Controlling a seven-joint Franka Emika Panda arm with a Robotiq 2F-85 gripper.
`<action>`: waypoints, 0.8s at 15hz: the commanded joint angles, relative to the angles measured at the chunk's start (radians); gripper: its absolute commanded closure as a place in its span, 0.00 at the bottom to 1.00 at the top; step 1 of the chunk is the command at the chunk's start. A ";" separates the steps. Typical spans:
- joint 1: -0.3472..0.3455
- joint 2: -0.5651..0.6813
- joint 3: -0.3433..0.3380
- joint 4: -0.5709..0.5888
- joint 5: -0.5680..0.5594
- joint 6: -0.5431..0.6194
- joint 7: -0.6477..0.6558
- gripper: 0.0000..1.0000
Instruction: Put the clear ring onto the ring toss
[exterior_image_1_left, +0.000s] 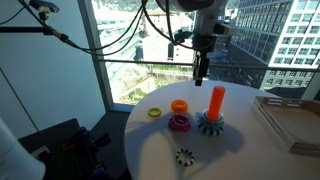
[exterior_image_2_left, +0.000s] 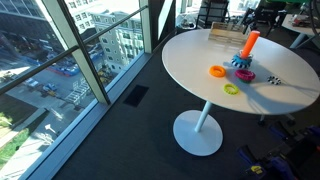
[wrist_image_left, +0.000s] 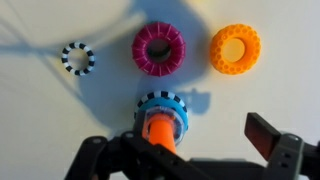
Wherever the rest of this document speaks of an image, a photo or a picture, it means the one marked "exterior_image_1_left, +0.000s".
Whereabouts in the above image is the large teal black white ring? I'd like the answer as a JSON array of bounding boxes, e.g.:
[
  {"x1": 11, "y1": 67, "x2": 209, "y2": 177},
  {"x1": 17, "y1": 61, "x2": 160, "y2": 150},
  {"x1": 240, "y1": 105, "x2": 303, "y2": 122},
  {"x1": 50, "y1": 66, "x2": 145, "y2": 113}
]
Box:
[{"x1": 196, "y1": 111, "x2": 225, "y2": 137}]

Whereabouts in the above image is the black stand camera cable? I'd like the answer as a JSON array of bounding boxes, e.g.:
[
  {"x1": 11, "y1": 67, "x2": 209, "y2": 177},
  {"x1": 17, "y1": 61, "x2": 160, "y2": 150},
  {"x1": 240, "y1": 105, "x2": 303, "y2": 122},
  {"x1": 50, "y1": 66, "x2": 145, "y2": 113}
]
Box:
[{"x1": 0, "y1": 6, "x2": 26, "y2": 26}]

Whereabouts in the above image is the pink ring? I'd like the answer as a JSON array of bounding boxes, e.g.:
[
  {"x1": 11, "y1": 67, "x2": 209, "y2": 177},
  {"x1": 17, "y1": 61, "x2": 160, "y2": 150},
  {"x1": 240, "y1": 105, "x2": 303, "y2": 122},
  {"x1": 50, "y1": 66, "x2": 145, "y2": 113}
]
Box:
[{"x1": 167, "y1": 113, "x2": 192, "y2": 132}]

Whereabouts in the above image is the wooden tray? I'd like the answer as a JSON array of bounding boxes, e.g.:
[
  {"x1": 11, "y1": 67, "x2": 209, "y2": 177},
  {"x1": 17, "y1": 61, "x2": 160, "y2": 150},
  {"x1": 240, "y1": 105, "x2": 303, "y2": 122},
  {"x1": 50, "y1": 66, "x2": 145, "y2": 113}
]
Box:
[{"x1": 251, "y1": 95, "x2": 320, "y2": 158}]

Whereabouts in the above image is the orange ring toss peg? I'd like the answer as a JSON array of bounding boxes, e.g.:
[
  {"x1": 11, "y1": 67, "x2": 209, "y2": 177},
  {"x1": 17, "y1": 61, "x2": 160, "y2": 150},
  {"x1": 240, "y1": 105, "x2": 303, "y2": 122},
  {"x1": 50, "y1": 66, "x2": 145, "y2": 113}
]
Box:
[{"x1": 206, "y1": 85, "x2": 227, "y2": 122}]

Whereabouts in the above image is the dark window frame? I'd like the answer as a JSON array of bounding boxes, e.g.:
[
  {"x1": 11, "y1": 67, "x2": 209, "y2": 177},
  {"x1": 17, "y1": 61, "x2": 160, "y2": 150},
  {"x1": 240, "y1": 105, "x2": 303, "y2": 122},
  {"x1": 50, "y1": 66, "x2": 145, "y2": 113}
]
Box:
[{"x1": 78, "y1": 0, "x2": 320, "y2": 113}]

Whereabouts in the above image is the green bumpy ring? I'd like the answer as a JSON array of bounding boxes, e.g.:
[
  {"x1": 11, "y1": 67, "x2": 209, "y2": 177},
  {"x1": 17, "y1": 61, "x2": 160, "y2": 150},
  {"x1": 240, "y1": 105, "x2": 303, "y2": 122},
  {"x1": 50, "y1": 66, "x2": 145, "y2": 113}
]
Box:
[{"x1": 147, "y1": 106, "x2": 163, "y2": 118}]

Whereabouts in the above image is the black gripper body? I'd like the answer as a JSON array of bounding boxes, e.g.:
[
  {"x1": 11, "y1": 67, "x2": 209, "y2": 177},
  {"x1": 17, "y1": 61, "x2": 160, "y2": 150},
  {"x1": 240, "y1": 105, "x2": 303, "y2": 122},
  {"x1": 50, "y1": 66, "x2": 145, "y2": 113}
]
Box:
[{"x1": 192, "y1": 33, "x2": 218, "y2": 54}]

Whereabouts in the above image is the camera on stand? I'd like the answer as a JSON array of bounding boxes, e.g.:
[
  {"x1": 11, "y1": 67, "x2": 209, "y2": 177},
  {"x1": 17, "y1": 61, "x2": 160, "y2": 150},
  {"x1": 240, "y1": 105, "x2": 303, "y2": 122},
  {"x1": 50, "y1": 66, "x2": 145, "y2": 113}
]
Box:
[{"x1": 29, "y1": 0, "x2": 60, "y2": 14}]

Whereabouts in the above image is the orange ring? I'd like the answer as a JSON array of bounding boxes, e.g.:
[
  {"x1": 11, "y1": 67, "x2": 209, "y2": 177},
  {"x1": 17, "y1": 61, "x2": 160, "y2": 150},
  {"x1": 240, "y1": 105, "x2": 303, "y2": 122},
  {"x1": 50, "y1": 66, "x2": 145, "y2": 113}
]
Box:
[{"x1": 170, "y1": 99, "x2": 189, "y2": 113}]

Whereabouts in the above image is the black stand bar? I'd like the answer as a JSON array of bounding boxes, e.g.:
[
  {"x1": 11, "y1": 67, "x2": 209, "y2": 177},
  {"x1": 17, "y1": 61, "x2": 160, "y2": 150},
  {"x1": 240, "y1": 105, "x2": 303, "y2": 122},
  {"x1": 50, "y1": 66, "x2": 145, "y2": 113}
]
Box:
[{"x1": 0, "y1": 25, "x2": 55, "y2": 36}]

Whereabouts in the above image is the blue black clamp equipment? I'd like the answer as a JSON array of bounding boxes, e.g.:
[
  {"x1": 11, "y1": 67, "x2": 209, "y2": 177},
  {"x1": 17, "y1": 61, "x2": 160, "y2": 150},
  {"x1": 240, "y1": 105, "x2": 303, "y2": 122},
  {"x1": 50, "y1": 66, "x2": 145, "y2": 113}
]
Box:
[{"x1": 59, "y1": 126, "x2": 113, "y2": 180}]

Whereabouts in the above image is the clear plastic ring with beads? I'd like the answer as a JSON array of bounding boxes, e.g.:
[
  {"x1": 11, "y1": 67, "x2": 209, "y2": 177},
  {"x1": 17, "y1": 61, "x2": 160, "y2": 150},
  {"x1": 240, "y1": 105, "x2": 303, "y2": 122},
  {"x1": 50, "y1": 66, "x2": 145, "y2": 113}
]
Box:
[{"x1": 201, "y1": 109, "x2": 225, "y2": 123}]

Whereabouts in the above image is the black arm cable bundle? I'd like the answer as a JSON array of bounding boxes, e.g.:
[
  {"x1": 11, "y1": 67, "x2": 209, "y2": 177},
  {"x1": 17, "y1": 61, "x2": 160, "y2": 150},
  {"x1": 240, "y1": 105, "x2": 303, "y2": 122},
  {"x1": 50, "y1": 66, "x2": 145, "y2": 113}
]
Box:
[{"x1": 18, "y1": 0, "x2": 201, "y2": 57}]

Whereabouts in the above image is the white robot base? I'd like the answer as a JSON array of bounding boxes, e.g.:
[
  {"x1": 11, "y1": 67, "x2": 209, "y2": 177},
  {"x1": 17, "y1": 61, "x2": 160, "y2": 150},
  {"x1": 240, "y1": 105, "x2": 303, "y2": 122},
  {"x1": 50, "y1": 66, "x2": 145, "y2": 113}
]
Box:
[{"x1": 0, "y1": 116, "x2": 46, "y2": 180}]

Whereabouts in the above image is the small black white striped ring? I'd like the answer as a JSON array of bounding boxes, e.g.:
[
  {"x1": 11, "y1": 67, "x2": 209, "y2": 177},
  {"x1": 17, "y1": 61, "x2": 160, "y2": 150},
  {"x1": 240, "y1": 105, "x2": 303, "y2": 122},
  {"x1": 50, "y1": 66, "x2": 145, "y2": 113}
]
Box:
[{"x1": 175, "y1": 148, "x2": 196, "y2": 168}]

